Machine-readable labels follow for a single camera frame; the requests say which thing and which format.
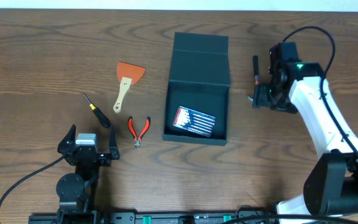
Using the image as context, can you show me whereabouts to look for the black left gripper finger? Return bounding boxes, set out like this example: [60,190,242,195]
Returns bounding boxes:
[108,125,117,153]
[58,124,76,150]

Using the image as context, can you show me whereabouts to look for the small steel claw hammer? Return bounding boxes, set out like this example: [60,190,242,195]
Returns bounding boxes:
[247,55,259,103]

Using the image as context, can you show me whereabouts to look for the blue drill bit case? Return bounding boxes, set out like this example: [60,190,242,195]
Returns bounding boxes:
[173,106,216,138]

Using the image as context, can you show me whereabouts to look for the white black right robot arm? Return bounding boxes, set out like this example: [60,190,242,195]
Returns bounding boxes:
[251,42,358,216]

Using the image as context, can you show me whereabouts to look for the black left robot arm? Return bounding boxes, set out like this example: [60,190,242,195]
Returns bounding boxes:
[56,125,120,223]

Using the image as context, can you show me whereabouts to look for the red black pliers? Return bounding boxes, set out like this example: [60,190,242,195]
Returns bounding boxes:
[127,116,151,149]

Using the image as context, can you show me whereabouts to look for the black yellow screwdriver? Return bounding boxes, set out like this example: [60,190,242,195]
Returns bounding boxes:
[83,93,111,128]

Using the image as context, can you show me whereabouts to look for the dark green open box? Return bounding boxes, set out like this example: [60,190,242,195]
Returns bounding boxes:
[163,32,231,146]

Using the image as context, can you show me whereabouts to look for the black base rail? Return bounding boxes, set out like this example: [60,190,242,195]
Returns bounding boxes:
[28,210,278,224]

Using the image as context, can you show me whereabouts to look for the orange scraper wooden handle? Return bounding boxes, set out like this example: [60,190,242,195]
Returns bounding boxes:
[113,62,146,113]

